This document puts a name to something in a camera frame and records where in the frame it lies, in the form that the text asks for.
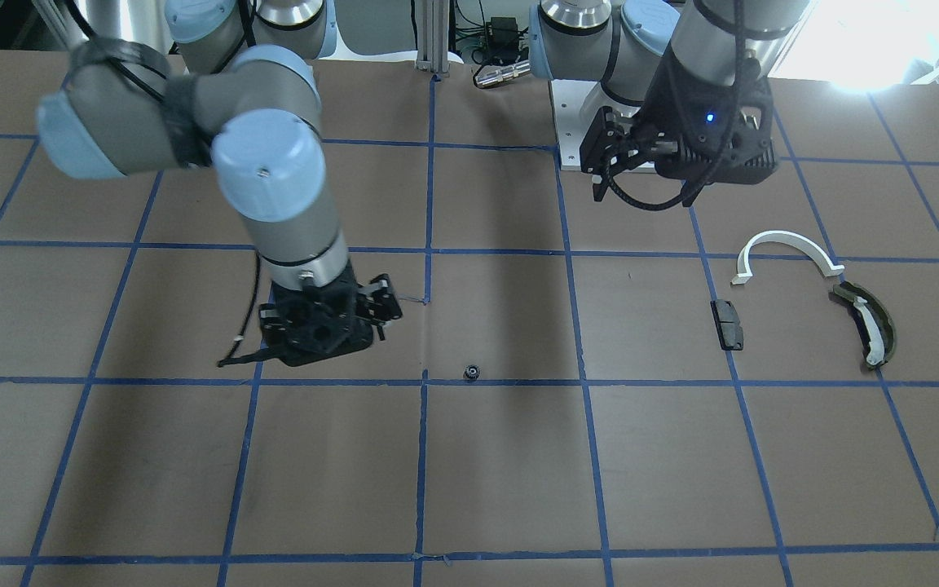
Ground white curved plastic clip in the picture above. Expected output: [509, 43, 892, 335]
[730, 230, 845, 285]

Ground dark green brake shoe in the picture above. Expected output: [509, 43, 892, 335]
[831, 281, 897, 370]

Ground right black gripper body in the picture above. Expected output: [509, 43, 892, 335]
[271, 277, 375, 343]

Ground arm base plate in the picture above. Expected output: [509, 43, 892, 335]
[550, 79, 640, 171]

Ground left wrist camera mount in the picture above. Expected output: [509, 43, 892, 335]
[631, 55, 779, 185]

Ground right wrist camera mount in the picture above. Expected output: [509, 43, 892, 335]
[216, 279, 375, 368]

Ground black cables on bench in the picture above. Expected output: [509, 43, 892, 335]
[453, 0, 536, 66]

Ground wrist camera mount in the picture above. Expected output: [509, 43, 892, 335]
[631, 55, 779, 185]
[216, 279, 375, 368]

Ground black brake pad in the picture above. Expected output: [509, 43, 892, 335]
[709, 298, 744, 351]

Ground silver cylindrical connector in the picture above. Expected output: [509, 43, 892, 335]
[472, 60, 531, 90]

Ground black power adapter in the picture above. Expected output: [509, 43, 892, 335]
[485, 16, 519, 50]

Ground black bevel gear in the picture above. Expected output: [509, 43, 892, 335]
[463, 364, 481, 382]

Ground aluminium frame post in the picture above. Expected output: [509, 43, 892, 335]
[412, 1, 453, 79]

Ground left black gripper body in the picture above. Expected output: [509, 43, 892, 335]
[608, 122, 731, 205]

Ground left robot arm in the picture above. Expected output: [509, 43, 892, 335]
[528, 1, 809, 212]

